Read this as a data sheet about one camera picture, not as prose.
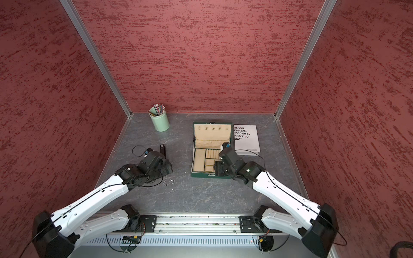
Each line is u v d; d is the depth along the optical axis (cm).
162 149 98
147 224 73
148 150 71
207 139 94
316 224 38
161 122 106
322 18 74
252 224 74
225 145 69
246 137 103
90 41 82
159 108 104
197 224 76
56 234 38
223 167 67
